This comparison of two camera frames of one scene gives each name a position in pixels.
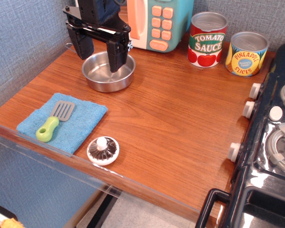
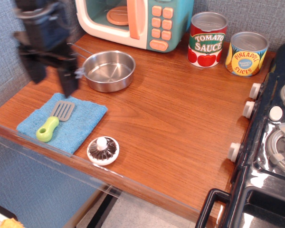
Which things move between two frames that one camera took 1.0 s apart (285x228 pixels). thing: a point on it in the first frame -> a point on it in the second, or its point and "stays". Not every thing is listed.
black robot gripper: (112, 28) -> (37, 54)
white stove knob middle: (248, 108) stays
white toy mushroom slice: (102, 150) stays
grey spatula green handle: (61, 110) stays
